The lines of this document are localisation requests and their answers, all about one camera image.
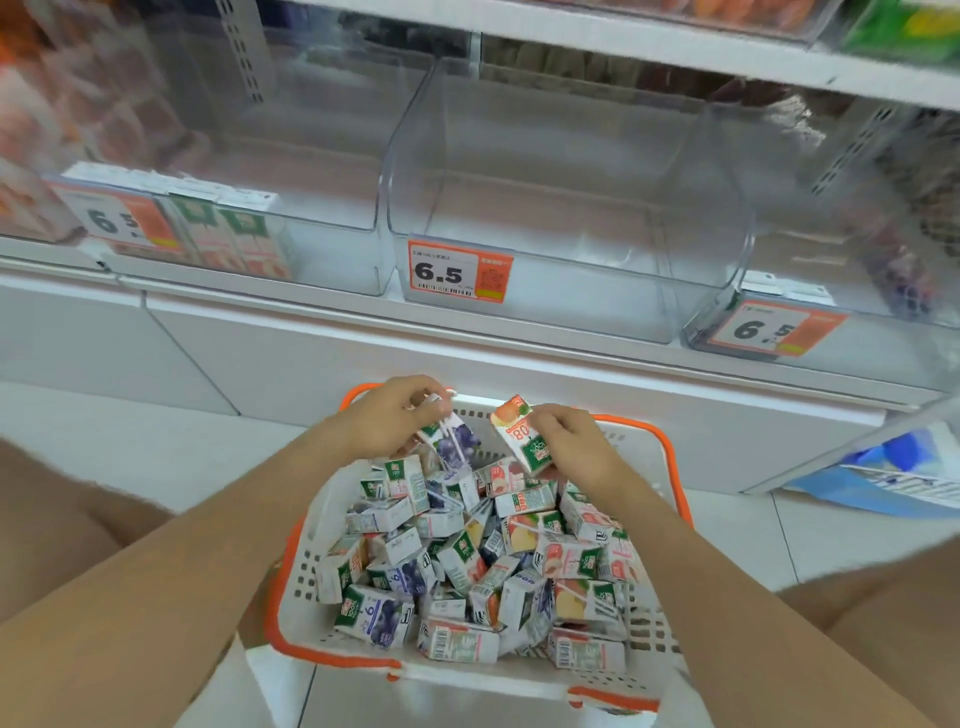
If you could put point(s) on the person's right hand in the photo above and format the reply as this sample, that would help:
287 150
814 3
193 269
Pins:
577 450

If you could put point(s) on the person's left hand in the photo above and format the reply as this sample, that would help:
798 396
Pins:
390 420

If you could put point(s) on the peach juice carton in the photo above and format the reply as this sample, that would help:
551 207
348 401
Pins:
517 435

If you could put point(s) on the blueberry juice carton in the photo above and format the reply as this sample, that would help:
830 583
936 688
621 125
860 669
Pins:
454 446

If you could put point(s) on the pile of small juice cartons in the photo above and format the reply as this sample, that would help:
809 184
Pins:
487 570

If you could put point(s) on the bin of juice cartons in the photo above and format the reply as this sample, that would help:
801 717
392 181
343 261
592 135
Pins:
255 247

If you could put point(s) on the white topped small box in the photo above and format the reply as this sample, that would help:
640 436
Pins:
796 289
759 285

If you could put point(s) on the person's left forearm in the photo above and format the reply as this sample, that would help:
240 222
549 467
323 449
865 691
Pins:
165 600

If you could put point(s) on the person's right forearm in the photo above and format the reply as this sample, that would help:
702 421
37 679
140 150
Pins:
735 615

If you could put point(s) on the person's left leg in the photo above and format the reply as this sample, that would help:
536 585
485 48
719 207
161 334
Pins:
52 540

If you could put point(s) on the person's leg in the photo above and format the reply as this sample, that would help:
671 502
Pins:
900 637
52 540

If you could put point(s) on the person's right leg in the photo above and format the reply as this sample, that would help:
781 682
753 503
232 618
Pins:
900 637

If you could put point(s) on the orange white price tag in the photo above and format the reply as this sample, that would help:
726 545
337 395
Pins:
105 217
442 271
757 328

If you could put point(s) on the stack of pink snack packets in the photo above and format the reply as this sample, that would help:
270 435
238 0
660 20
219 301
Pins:
60 135

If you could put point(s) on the stack of orange sausages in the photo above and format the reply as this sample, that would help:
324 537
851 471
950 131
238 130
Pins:
712 9

